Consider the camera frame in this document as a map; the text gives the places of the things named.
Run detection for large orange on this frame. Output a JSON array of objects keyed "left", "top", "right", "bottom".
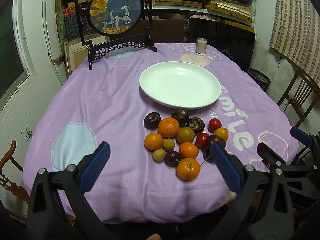
[{"left": 158, "top": 117, "right": 180, "bottom": 138}]

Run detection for white leaning board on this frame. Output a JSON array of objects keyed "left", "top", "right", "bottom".
[{"left": 42, "top": 0, "right": 67, "bottom": 85}]

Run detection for red cherry tomato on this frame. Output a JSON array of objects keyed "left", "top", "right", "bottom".
[
  {"left": 195, "top": 133, "right": 210, "bottom": 148},
  {"left": 208, "top": 118, "right": 222, "bottom": 132}
]

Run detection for round deer screen ornament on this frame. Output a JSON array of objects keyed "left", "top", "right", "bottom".
[{"left": 74, "top": 0, "right": 158, "bottom": 70}]

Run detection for purple printed tablecloth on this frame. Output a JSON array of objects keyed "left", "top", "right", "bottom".
[{"left": 22, "top": 42, "right": 300, "bottom": 224}]

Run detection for window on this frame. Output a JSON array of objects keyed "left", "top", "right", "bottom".
[{"left": 0, "top": 0, "right": 31, "bottom": 105}]

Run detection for checked hanging cloth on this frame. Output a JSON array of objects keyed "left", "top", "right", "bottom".
[{"left": 269, "top": 0, "right": 320, "bottom": 78}]

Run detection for pale drink can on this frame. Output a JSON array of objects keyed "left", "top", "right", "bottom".
[{"left": 195, "top": 38, "right": 207, "bottom": 55}]

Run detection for carved wooden chair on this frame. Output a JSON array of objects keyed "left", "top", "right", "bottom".
[{"left": 0, "top": 140, "right": 29, "bottom": 203}]

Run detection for wooden slat chair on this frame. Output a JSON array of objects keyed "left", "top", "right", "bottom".
[{"left": 277, "top": 69, "right": 320, "bottom": 128}]

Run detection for leaning framed board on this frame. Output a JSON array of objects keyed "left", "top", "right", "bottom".
[{"left": 64, "top": 35, "right": 108, "bottom": 78}]

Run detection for small orange with stem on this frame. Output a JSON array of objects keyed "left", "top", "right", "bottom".
[{"left": 176, "top": 157, "right": 201, "bottom": 181}]

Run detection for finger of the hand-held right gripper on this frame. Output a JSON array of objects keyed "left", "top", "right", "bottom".
[
  {"left": 257, "top": 142, "right": 283, "bottom": 173},
  {"left": 290, "top": 127, "right": 320, "bottom": 153}
]

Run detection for white oval plate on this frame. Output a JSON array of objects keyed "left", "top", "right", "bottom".
[{"left": 139, "top": 61, "right": 222, "bottom": 110}]

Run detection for small yellow-green fruit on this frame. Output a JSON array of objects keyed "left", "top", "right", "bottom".
[
  {"left": 152, "top": 148, "right": 166, "bottom": 163},
  {"left": 162, "top": 138, "right": 175, "bottom": 152}
]

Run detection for dark wrinkled fruit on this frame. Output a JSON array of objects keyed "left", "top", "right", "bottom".
[
  {"left": 187, "top": 117, "right": 205, "bottom": 134},
  {"left": 143, "top": 112, "right": 161, "bottom": 130},
  {"left": 171, "top": 108, "right": 189, "bottom": 127}
]

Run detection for patterned fabric boxes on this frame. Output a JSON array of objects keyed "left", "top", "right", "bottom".
[{"left": 55, "top": 0, "right": 84, "bottom": 40}]

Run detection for dark purple plum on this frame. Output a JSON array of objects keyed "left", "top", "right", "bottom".
[
  {"left": 164, "top": 151, "right": 182, "bottom": 167},
  {"left": 205, "top": 134, "right": 227, "bottom": 150}
]

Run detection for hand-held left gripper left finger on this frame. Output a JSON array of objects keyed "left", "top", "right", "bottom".
[{"left": 26, "top": 141, "right": 118, "bottom": 240}]

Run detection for black flat panel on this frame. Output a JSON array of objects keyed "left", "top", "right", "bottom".
[{"left": 187, "top": 17, "right": 256, "bottom": 73}]

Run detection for black round stool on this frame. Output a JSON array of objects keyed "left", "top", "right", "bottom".
[{"left": 247, "top": 68, "right": 271, "bottom": 90}]

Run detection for dark cherry with stem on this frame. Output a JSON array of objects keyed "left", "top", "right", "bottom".
[{"left": 200, "top": 148, "right": 214, "bottom": 167}]

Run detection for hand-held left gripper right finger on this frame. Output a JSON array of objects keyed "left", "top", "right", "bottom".
[{"left": 210, "top": 142, "right": 294, "bottom": 240}]

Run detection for yellowish orange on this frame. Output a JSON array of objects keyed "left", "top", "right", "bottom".
[{"left": 177, "top": 127, "right": 195, "bottom": 144}]

